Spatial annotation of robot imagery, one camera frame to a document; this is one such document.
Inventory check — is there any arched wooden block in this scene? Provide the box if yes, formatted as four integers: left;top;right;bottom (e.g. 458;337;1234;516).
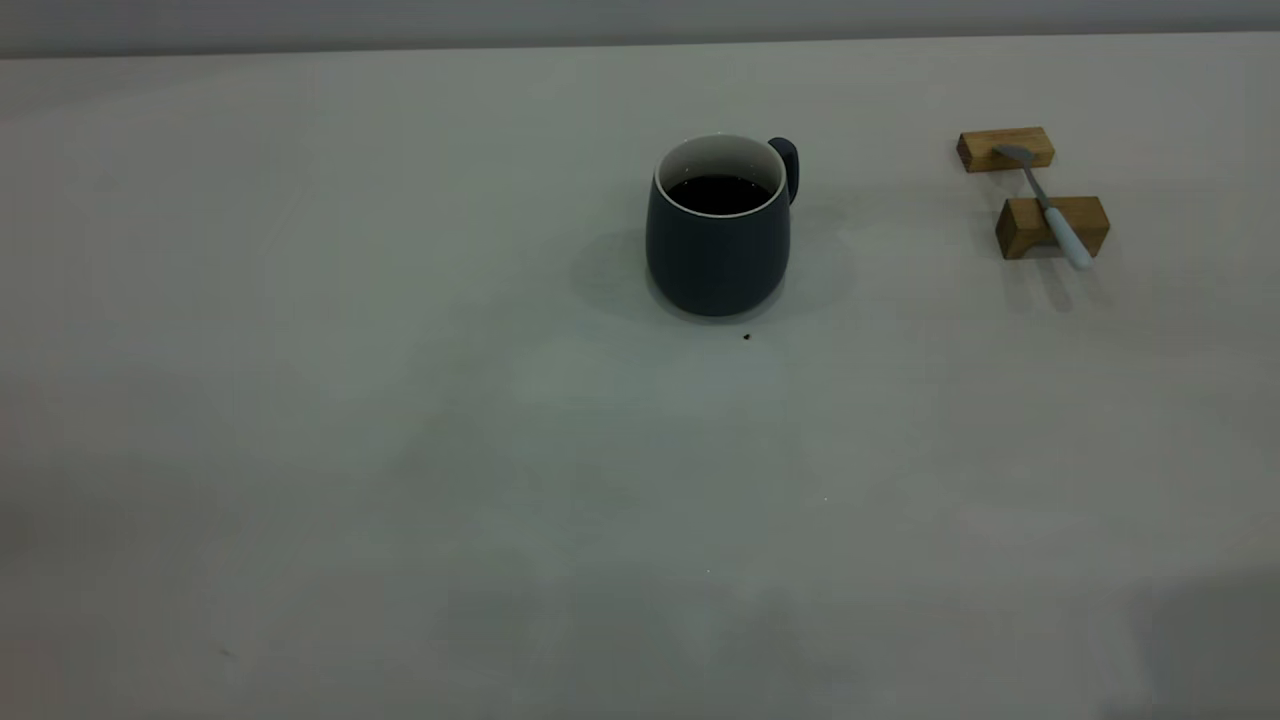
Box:
995;195;1112;261

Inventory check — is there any flat rectangular wooden block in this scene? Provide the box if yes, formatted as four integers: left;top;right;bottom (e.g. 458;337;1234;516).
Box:
956;126;1056;174

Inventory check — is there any metal spoon with white handle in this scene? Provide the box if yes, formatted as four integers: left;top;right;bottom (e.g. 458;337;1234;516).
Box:
995;144;1095;273

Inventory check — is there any dark grey ceramic cup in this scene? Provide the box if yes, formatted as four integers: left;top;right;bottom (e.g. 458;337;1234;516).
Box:
645;133;801;317

